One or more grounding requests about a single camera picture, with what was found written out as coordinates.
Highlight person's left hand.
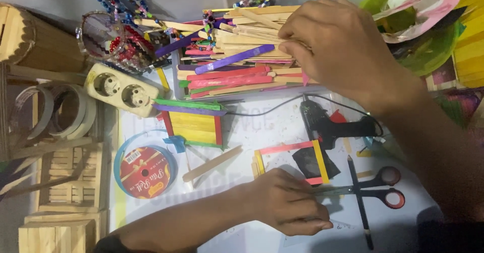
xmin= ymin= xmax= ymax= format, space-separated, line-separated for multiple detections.
xmin=248 ymin=168 xmax=334 ymax=236

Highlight person's right hand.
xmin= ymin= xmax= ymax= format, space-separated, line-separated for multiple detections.
xmin=278 ymin=0 xmax=428 ymax=108

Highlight pink yellow stick frame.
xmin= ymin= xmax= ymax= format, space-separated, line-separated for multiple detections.
xmin=251 ymin=139 xmax=330 ymax=186

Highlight black paper piece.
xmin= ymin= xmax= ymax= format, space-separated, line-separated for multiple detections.
xmin=292 ymin=147 xmax=341 ymax=180

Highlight red paper piece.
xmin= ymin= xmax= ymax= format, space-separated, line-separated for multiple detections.
xmin=330 ymin=109 xmax=348 ymax=124

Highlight white paper sheet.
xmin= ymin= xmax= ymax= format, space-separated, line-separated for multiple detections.
xmin=109 ymin=67 xmax=444 ymax=253

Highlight black pencil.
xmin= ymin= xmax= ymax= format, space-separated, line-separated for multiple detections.
xmin=347 ymin=155 xmax=375 ymax=250

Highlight black glue gun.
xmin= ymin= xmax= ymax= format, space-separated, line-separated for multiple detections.
xmin=300 ymin=99 xmax=379 ymax=151

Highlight plain wooden craft stick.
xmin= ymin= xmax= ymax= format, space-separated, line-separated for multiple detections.
xmin=182 ymin=145 xmax=243 ymax=183

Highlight green plastic bowl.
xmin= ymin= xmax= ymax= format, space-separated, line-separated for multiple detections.
xmin=359 ymin=0 xmax=468 ymax=76

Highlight pink painted paper plate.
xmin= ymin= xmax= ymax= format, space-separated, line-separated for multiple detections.
xmin=372 ymin=0 xmax=463 ymax=44

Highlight pile of coloured craft sticks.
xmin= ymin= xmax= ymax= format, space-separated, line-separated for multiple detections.
xmin=134 ymin=5 xmax=320 ymax=99

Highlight yellow red stick panel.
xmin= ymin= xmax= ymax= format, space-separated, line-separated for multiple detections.
xmin=152 ymin=98 xmax=227 ymax=150

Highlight blue ribbon spool red label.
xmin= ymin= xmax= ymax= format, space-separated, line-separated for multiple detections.
xmin=113 ymin=130 xmax=178 ymax=200

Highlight clear plastic tray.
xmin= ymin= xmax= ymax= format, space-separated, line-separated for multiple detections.
xmin=170 ymin=37 xmax=330 ymax=103

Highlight white double power socket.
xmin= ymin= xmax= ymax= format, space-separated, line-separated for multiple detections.
xmin=84 ymin=63 xmax=160 ymax=118

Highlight slatted wooden stick crate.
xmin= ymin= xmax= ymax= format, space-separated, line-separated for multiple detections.
xmin=36 ymin=143 xmax=111 ymax=213

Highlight beige tape roll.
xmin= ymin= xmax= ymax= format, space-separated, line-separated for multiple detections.
xmin=11 ymin=85 xmax=55 ymax=141
xmin=48 ymin=83 xmax=97 ymax=141

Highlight glass jar with red beads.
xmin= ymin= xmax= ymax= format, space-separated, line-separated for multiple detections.
xmin=77 ymin=11 xmax=156 ymax=74

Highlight closed wooden stick box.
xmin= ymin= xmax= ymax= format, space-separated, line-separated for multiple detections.
xmin=18 ymin=211 xmax=109 ymax=253

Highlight round wooden stick container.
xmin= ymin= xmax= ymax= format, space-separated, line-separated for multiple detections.
xmin=0 ymin=3 xmax=88 ymax=73

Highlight black power cable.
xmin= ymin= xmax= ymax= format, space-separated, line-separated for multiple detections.
xmin=223 ymin=93 xmax=384 ymax=137

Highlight red black handled scissors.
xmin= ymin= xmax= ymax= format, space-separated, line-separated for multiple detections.
xmin=314 ymin=166 xmax=406 ymax=210

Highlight yellow stick wall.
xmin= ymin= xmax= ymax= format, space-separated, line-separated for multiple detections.
xmin=452 ymin=0 xmax=484 ymax=89

